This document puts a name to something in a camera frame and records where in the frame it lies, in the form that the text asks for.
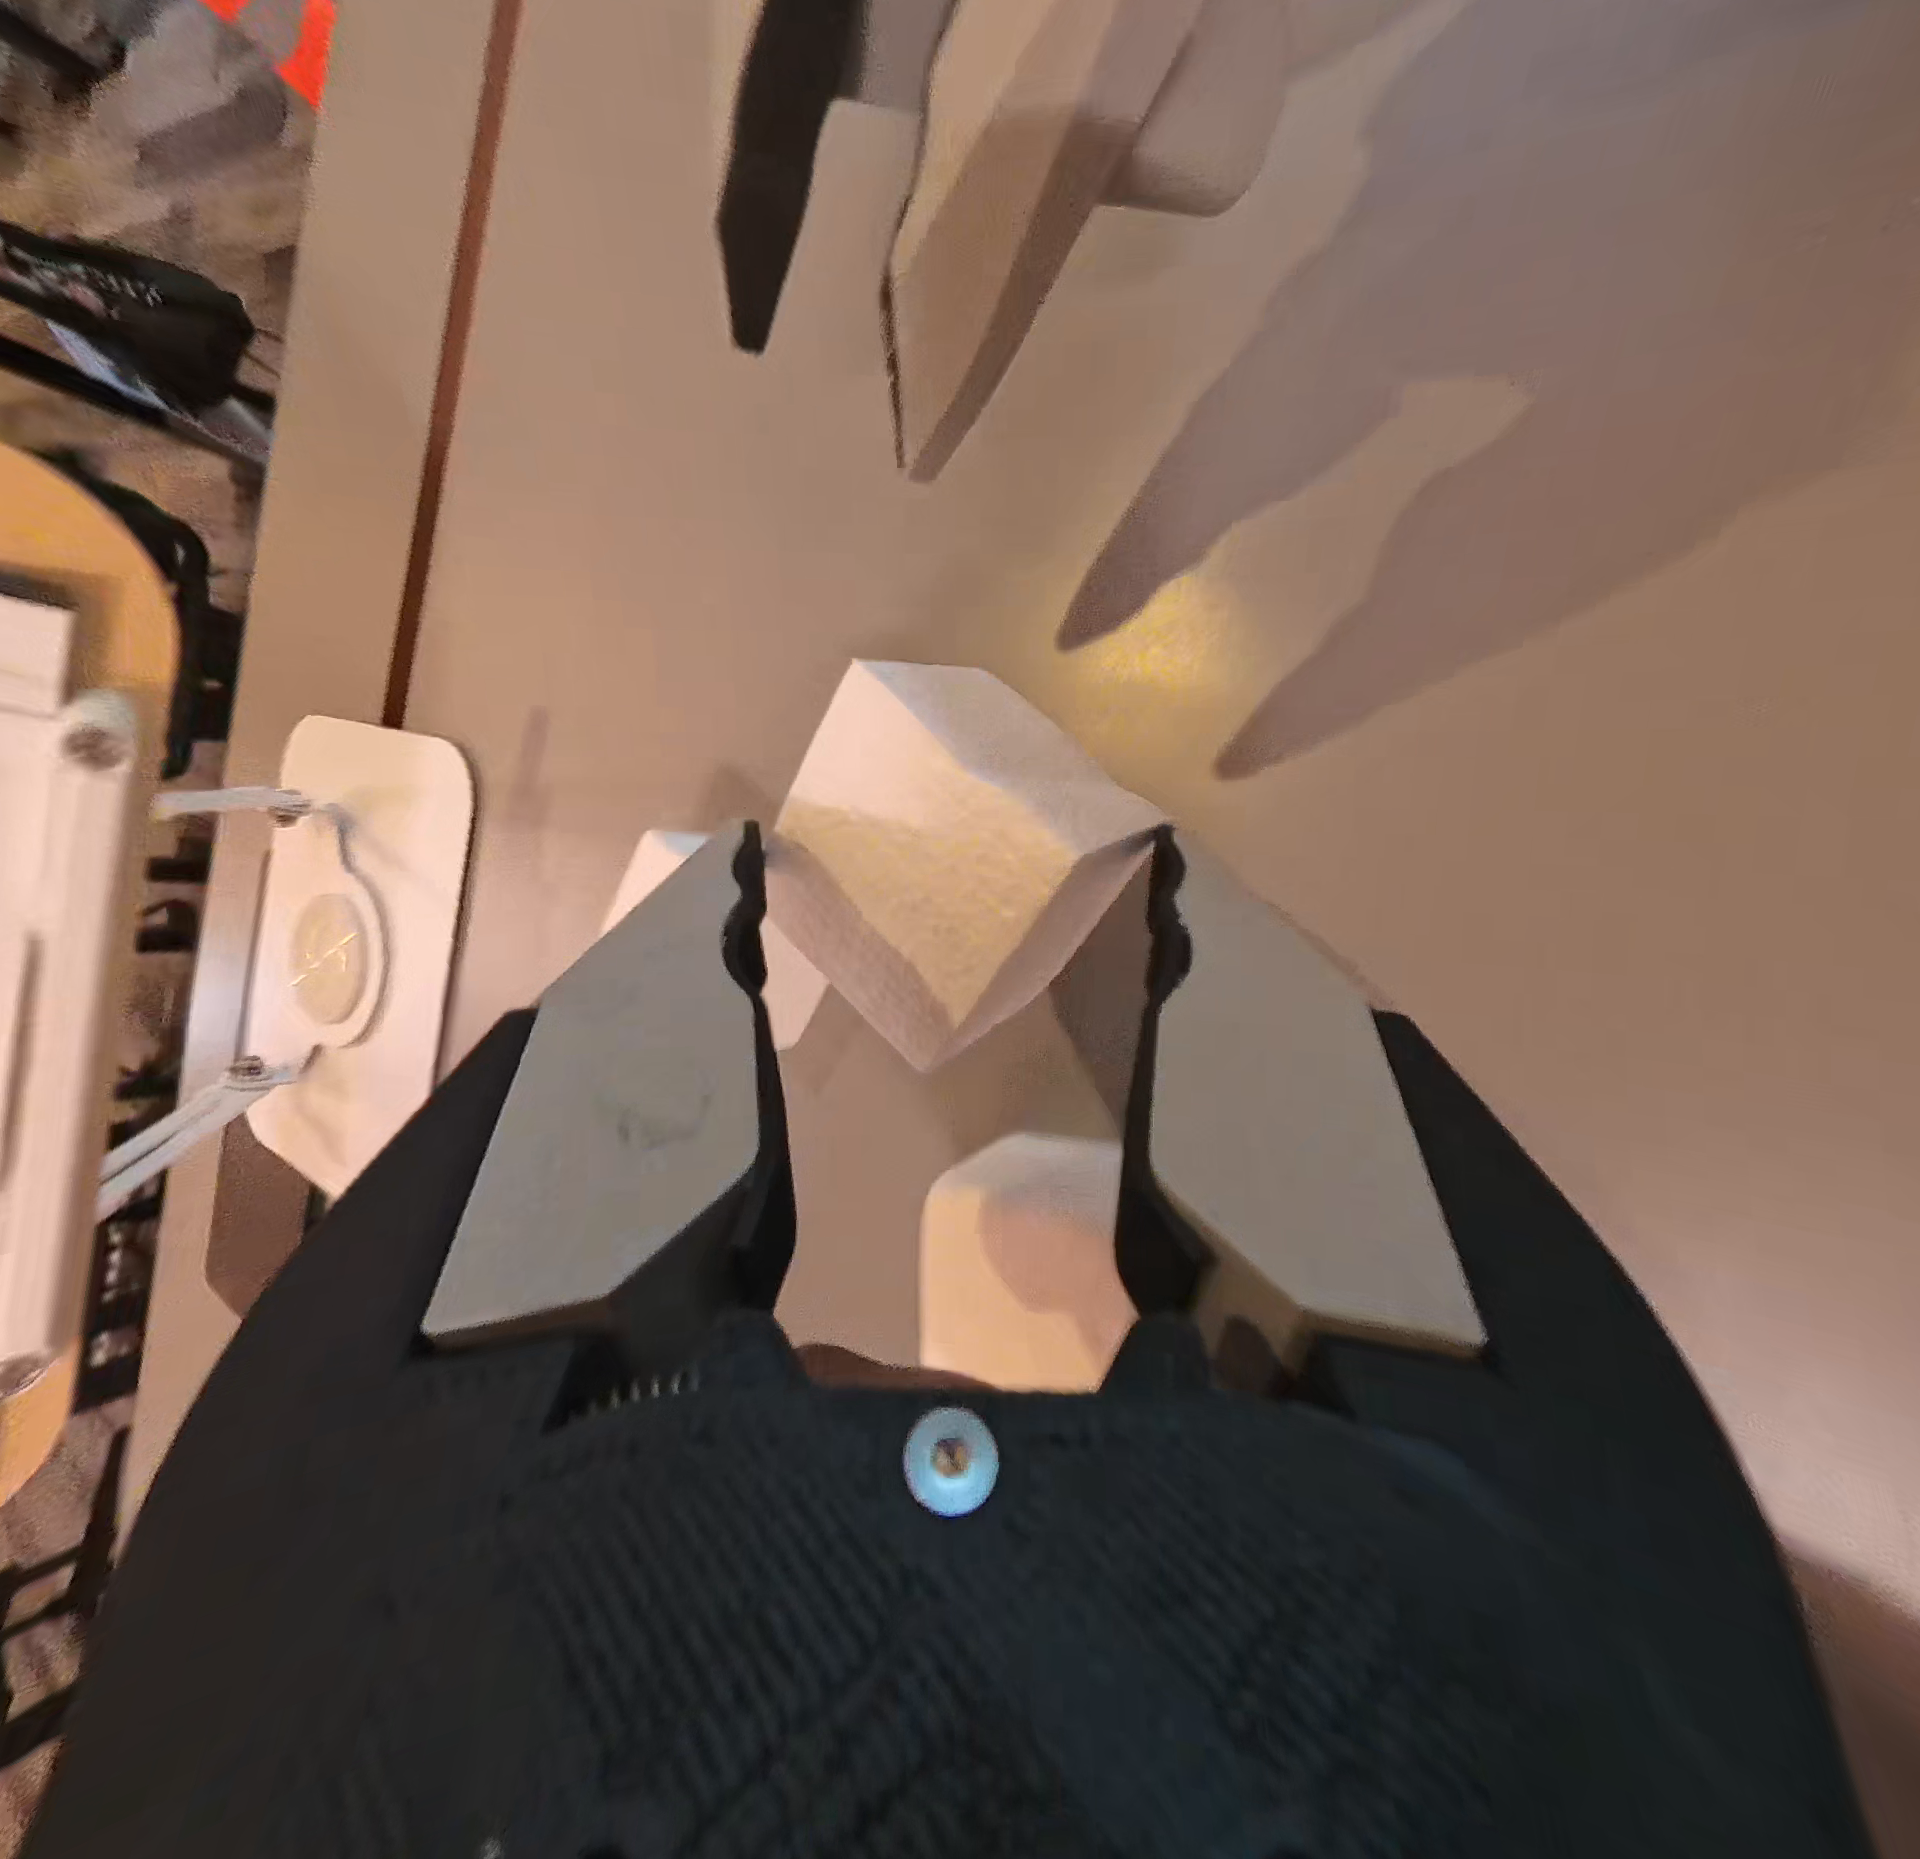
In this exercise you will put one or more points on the white hard foam cube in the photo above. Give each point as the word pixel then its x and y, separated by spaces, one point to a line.
pixel 946 855
pixel 660 861
pixel 1020 1259

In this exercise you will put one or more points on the black floor bag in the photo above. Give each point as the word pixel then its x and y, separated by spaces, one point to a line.
pixel 136 314

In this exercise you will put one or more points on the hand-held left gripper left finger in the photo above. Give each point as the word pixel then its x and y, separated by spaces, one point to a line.
pixel 616 1138

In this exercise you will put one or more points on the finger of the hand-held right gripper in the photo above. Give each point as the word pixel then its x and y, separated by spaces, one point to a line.
pixel 794 89
pixel 1036 120

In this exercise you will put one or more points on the white stand with wooden board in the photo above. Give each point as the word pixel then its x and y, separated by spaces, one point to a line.
pixel 375 840

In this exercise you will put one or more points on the orange traffic cone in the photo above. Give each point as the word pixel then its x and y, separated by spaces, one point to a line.
pixel 256 6

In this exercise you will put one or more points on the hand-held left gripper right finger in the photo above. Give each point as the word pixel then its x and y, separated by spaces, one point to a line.
pixel 1291 1154

